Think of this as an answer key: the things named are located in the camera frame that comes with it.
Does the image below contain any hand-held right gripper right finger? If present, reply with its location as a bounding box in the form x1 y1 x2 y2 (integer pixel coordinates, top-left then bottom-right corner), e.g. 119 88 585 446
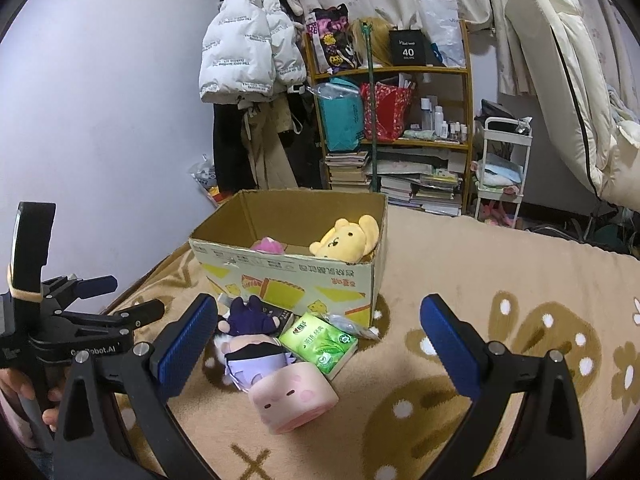
419 294 596 480

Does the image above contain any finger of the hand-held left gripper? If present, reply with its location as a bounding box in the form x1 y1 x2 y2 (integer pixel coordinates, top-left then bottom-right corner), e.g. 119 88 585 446
42 274 119 311
55 298 166 342

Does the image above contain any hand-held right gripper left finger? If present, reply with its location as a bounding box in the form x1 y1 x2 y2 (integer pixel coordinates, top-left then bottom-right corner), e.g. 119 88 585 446
52 294 221 480

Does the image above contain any purple doll plush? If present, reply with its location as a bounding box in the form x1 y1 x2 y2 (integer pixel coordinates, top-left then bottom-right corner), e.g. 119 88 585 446
214 295 301 392

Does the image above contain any small black box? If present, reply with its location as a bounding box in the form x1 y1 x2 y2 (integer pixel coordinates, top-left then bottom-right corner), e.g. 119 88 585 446
260 302 296 336

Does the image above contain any printed cardboard box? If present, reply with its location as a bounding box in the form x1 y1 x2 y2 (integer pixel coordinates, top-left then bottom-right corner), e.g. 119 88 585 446
189 189 390 328

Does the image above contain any green tissue pack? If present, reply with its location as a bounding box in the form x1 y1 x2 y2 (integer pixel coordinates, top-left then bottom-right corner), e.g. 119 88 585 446
278 311 359 376

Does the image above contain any person's left hand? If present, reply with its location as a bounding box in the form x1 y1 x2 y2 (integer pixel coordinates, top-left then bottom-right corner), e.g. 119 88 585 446
0 367 66 435

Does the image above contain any beige flower printed blanket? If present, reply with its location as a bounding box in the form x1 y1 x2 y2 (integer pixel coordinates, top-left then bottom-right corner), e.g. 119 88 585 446
100 205 640 480

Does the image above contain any clear plastic wrapper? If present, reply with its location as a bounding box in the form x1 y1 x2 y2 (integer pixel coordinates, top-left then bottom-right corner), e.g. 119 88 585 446
322 311 381 342

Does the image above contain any small pink plush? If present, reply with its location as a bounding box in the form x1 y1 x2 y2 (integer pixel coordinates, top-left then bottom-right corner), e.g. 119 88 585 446
250 236 287 255

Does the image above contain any printed plastic bag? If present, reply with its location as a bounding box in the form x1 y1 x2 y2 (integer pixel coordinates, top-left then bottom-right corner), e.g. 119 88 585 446
189 155 236 207

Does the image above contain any yellow bear plush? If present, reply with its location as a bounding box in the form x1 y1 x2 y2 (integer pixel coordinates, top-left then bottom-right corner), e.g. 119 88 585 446
308 215 381 264

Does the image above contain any large pile of books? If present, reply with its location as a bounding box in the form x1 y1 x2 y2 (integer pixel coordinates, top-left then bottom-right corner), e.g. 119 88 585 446
372 152 466 217

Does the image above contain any light blue cloth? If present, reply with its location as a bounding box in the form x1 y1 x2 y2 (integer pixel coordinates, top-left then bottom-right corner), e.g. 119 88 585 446
479 160 522 189

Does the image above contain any black hanging coat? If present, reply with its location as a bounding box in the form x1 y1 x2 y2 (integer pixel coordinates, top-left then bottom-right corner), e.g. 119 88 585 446
212 100 261 196

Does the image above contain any white trolley cart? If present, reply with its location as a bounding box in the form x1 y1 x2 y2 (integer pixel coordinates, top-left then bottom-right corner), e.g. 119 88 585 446
472 116 533 226

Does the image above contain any small stack of books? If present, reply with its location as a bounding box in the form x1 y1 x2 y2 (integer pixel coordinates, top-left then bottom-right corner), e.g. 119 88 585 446
325 150 373 192

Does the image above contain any beige hanging garment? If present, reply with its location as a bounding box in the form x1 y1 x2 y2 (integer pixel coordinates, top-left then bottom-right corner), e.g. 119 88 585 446
240 94 301 192

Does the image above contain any black hanging garment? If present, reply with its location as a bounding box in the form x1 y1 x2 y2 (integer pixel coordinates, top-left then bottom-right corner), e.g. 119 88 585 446
280 87 327 192

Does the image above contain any row of cosmetic bottles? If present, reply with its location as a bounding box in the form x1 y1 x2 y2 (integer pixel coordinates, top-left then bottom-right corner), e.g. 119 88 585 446
419 97 471 142

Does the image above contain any green pole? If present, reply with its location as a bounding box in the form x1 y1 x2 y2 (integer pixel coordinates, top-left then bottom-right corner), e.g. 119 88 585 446
361 20 381 193

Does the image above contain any red patterned bag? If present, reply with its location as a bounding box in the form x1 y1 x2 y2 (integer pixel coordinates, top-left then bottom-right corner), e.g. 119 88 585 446
360 80 416 143

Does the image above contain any teal bag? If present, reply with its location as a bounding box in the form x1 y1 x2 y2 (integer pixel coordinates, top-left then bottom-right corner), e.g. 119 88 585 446
315 77 366 153

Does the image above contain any white folded quilt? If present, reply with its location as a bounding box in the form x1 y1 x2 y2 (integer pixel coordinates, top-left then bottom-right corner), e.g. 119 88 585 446
504 0 640 206

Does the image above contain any white puffer jacket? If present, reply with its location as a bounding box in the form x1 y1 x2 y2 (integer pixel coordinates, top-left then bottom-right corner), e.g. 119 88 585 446
198 0 307 106

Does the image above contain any black square box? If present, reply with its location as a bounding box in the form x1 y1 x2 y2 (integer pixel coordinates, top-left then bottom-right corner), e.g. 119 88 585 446
389 29 432 67

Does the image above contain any blond wig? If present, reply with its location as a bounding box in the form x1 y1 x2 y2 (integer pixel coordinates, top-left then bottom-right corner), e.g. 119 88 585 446
350 17 398 68

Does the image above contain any clear plastic bag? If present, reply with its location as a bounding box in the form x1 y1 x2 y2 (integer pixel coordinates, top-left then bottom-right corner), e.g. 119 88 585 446
417 0 466 68

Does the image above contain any black cartoon printed bag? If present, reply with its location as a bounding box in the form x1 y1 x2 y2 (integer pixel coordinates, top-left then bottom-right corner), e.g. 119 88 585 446
306 4 363 73

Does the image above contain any yellow frame shelf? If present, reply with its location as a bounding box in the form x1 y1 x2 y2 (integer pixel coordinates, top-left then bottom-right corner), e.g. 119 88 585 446
302 20 474 217

